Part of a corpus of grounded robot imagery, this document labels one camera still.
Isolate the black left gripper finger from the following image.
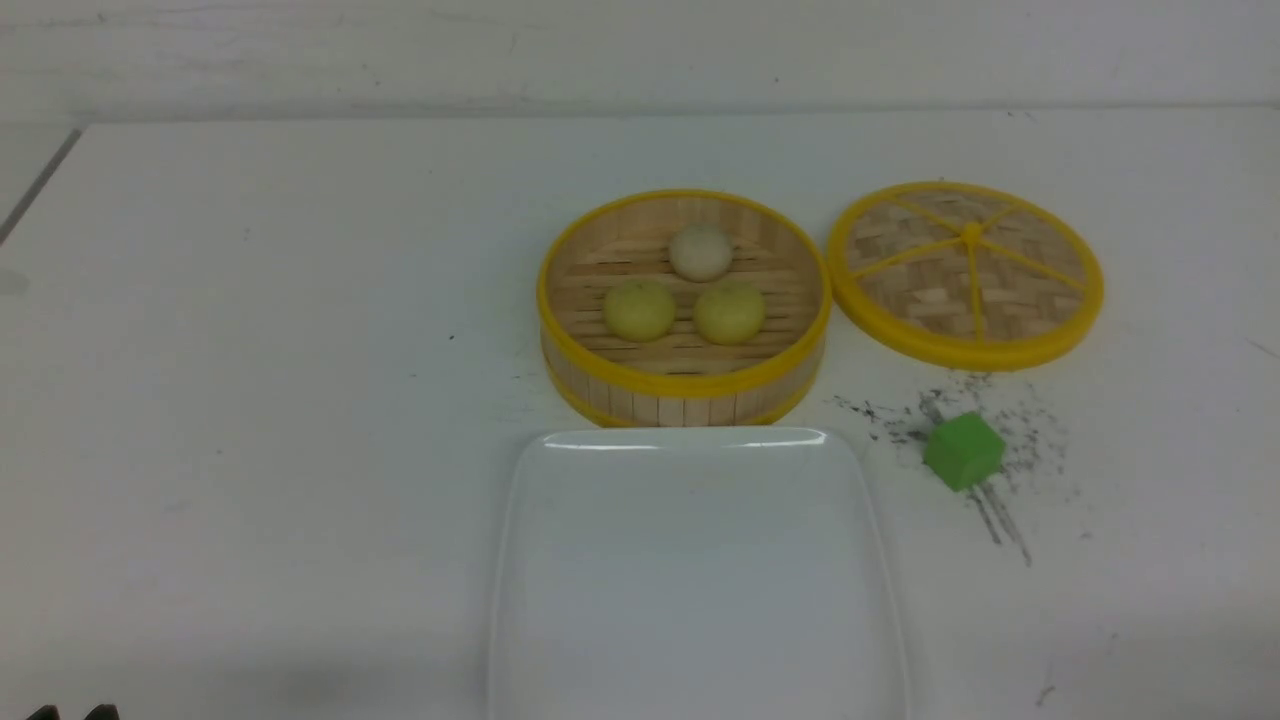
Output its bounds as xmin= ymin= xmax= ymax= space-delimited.
xmin=27 ymin=705 xmax=60 ymax=720
xmin=84 ymin=705 xmax=120 ymax=720

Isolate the yellow steamed bun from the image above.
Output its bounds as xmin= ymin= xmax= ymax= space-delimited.
xmin=603 ymin=281 xmax=677 ymax=343
xmin=692 ymin=281 xmax=765 ymax=346

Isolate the white steamed bun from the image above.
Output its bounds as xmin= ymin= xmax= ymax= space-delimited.
xmin=667 ymin=225 xmax=733 ymax=283

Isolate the white square plate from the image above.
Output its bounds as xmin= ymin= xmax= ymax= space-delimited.
xmin=486 ymin=427 xmax=913 ymax=719

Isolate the bamboo steamer basket yellow rim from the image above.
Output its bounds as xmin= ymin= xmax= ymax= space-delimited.
xmin=536 ymin=190 xmax=833 ymax=427

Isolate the green cube block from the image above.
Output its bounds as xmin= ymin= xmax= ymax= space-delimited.
xmin=923 ymin=413 xmax=1007 ymax=493

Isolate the bamboo steamer lid yellow rim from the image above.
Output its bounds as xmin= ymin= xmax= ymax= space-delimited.
xmin=826 ymin=181 xmax=1105 ymax=373

